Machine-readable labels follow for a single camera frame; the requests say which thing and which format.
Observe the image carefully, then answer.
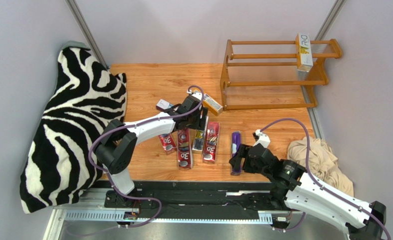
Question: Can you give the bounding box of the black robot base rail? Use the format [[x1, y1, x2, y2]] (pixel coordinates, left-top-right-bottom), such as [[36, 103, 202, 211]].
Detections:
[[63, 179, 294, 231]]

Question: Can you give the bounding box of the silver yellow R.O.C.S. toothpaste box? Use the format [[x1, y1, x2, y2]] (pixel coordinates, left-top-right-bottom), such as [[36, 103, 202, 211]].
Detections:
[[192, 116, 209, 152]]

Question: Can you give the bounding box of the orange white R.O.C.S. toothpaste box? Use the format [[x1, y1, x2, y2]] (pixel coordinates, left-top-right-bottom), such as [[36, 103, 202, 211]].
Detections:
[[295, 32, 314, 72]]

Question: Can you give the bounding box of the red 3D toothpaste box left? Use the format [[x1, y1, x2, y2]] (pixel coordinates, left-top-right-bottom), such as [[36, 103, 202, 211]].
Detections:
[[177, 128, 193, 169]]

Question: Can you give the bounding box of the beige crumpled cloth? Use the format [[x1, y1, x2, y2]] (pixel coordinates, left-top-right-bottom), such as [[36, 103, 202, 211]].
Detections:
[[287, 136, 354, 197]]

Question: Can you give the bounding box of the red 3d toothpaste box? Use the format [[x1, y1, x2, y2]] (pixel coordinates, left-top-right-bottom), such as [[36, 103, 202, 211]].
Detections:
[[177, 128, 193, 169], [202, 121, 220, 163]]

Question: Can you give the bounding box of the orange wooden shelf rack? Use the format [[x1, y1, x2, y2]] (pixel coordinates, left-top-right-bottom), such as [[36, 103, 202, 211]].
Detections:
[[219, 38, 343, 110]]

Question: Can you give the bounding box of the zebra pattern cushion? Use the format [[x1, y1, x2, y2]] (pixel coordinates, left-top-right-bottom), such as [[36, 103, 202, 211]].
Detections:
[[19, 45, 128, 215]]

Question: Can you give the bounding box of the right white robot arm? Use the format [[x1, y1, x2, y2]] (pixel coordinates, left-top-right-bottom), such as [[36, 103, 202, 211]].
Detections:
[[229, 143, 386, 240]]

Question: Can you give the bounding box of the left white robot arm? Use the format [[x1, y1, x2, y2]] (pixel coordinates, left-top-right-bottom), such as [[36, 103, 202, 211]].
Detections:
[[88, 92, 208, 195]]

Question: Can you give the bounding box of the purple white R.O.C.S. toothpaste box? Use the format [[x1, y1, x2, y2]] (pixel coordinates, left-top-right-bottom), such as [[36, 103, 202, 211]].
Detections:
[[155, 99, 175, 112]]

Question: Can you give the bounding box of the small red toothpaste box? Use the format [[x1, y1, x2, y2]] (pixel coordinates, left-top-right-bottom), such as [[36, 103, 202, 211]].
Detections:
[[158, 133, 177, 155]]

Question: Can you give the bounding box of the red 3D toothpaste box right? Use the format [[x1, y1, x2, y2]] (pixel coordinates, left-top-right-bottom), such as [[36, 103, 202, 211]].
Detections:
[[202, 121, 220, 163]]

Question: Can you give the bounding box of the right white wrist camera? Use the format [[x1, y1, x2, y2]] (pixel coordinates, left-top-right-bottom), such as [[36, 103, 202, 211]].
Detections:
[[253, 129, 271, 148]]

